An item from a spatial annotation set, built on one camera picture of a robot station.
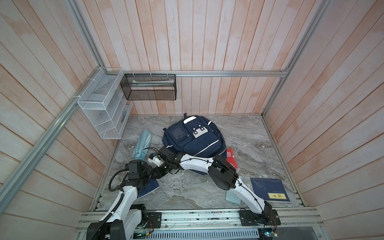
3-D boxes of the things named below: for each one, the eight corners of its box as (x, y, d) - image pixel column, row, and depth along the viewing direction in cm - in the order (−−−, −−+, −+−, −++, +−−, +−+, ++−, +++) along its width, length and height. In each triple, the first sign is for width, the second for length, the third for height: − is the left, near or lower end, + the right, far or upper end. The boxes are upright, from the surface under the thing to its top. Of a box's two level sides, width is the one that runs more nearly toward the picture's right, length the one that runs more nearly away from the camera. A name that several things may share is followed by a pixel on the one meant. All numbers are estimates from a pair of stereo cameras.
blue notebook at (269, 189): (256, 201, 82) (257, 200, 80) (250, 179, 89) (251, 177, 88) (287, 201, 82) (289, 200, 80) (279, 179, 89) (280, 177, 88)
